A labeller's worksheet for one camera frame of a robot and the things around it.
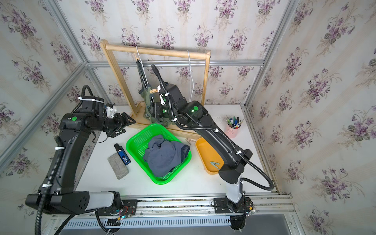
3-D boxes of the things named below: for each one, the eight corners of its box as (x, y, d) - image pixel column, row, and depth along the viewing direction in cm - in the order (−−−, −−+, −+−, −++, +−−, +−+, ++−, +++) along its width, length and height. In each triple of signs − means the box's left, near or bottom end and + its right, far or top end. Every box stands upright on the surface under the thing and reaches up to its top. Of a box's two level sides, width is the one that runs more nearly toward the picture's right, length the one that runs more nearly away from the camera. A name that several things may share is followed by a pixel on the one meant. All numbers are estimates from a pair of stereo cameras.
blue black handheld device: (126, 166, 89) (123, 162, 85) (116, 148, 96) (113, 145, 92) (132, 162, 90) (130, 158, 86) (121, 145, 98) (119, 141, 94)
